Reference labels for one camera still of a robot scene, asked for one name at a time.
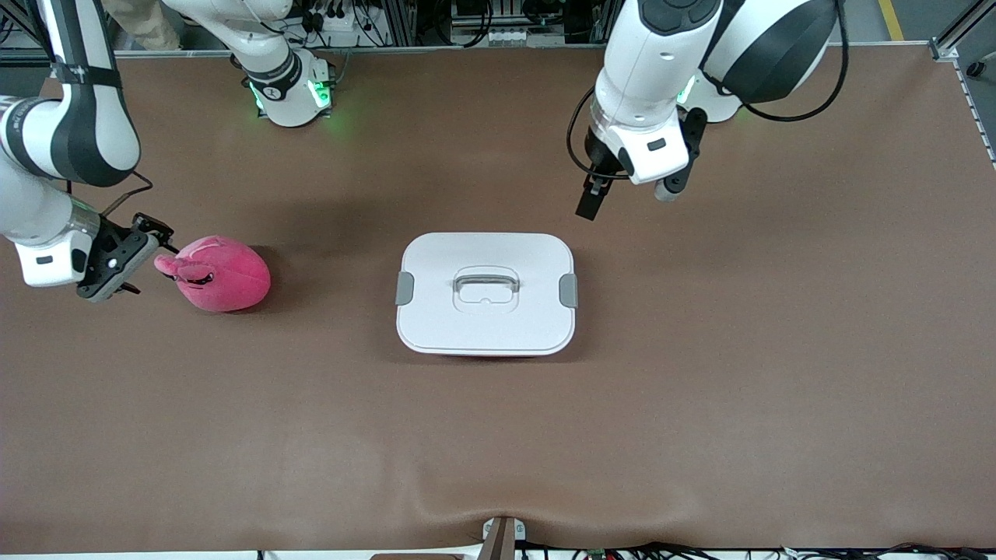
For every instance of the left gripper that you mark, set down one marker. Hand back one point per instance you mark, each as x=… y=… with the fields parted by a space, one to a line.
x=600 y=162

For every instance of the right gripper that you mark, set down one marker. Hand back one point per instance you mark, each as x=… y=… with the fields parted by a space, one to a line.
x=140 y=231

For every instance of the pink plush flamingo toy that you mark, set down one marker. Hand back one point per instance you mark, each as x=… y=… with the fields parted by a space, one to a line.
x=226 y=280

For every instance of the grey lid clip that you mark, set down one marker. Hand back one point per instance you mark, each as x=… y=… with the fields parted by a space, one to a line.
x=404 y=288
x=569 y=290

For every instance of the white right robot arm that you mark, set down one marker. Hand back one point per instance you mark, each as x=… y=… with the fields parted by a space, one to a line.
x=288 y=101

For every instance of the white terminal block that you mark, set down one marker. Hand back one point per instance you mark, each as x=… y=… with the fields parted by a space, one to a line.
x=506 y=36

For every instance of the person's beige trousers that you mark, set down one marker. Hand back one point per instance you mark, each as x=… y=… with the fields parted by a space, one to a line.
x=148 y=23

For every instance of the white power strip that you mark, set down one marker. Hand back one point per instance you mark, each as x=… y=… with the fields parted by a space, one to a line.
x=342 y=35

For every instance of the black round knob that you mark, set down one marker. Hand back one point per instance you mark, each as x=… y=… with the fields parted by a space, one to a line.
x=974 y=69

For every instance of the aluminium frame post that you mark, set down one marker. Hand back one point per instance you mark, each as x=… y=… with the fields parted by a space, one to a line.
x=401 y=23

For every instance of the brown camera mount post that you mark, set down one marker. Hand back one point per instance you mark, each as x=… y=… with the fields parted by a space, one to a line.
x=502 y=540

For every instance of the aluminium frame rail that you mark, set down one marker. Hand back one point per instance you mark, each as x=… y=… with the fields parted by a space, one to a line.
x=953 y=43

